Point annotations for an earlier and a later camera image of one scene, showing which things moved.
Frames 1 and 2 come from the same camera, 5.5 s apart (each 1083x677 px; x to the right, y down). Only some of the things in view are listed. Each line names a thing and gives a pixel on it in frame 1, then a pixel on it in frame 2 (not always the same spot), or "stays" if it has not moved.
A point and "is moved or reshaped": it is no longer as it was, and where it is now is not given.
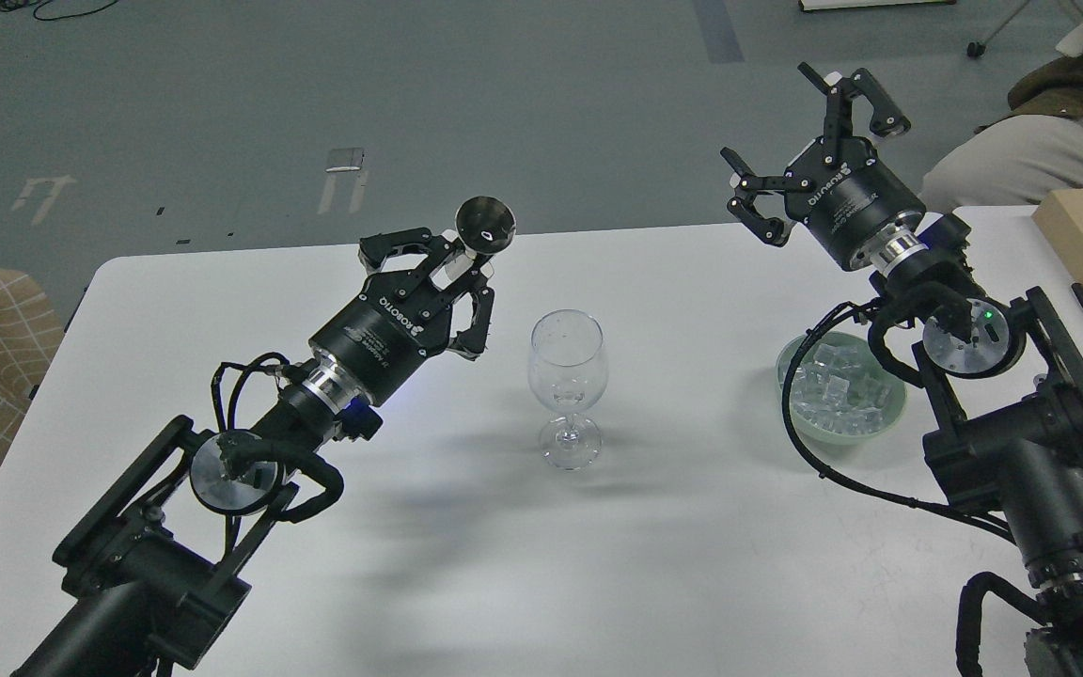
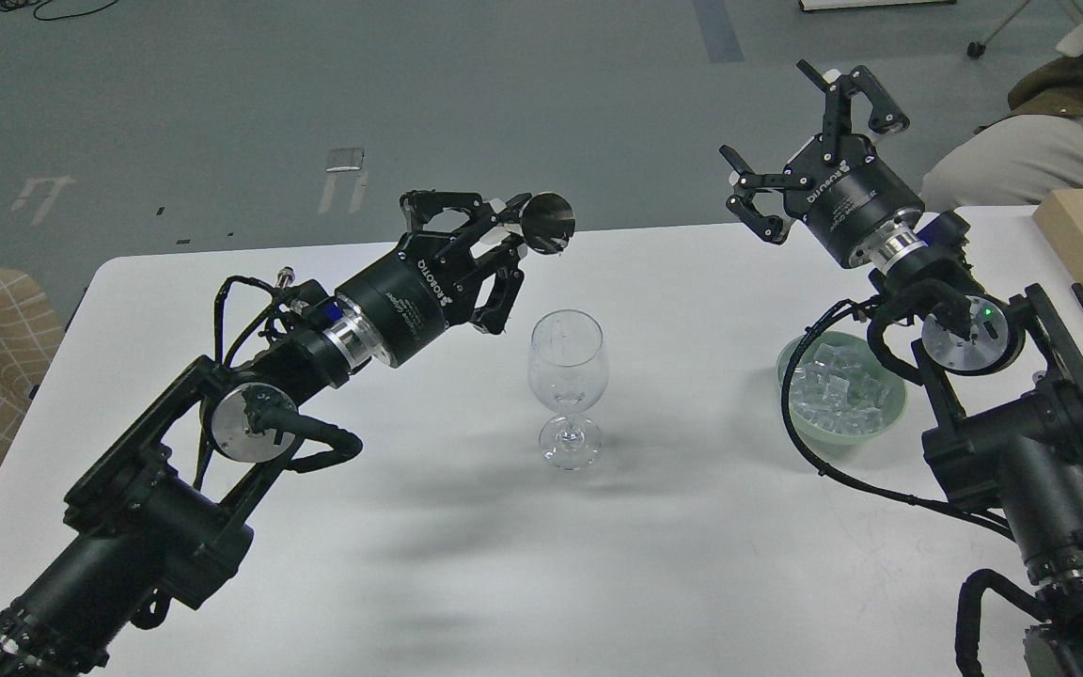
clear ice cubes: [833, 392] stays
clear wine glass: [568, 372] stays
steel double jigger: [483, 225] is moved or reshaped
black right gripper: [839, 190] stays
